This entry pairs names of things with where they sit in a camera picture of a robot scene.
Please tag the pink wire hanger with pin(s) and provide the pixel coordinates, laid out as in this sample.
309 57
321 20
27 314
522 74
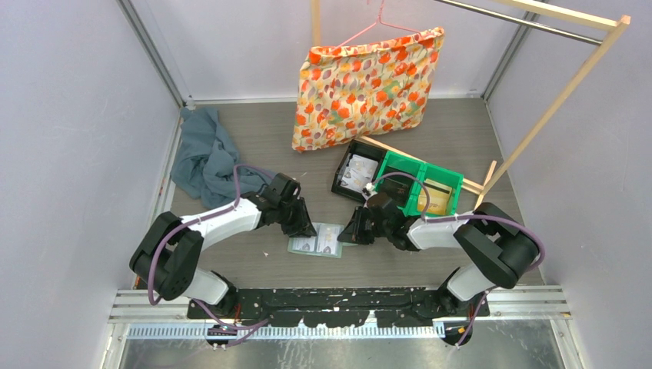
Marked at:
377 21

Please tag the white patterned cards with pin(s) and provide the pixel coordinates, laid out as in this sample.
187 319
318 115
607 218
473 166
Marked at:
358 171

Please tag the green bin with gold card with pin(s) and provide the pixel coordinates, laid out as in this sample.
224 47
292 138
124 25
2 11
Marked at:
444 176

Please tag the blue grey cloth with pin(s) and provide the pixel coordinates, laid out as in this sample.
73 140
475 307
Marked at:
208 164

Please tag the green bin with black card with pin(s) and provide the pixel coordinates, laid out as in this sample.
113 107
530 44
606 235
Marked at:
398 165

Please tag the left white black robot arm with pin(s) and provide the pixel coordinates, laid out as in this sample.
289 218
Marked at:
168 255

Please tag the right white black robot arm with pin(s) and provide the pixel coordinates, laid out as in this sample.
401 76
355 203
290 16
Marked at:
500 249

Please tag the wooden clothes rack frame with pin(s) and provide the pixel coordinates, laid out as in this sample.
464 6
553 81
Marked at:
494 83

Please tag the black plastic bin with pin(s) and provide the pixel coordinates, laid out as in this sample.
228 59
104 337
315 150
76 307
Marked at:
363 149

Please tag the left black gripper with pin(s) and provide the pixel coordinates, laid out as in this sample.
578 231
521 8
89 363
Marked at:
302 227

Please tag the gold VIP card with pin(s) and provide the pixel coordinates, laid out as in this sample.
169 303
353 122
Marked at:
435 198

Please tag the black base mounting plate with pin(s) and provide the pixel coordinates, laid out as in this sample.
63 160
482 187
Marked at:
342 307

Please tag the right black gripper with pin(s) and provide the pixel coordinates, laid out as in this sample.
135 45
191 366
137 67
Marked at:
354 232

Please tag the metal hanging rod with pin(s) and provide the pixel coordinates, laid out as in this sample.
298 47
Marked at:
523 22

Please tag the floral orange pillow bag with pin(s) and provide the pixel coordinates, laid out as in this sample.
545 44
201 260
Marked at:
345 92

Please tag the black VIP card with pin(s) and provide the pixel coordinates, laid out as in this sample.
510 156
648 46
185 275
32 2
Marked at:
397 188

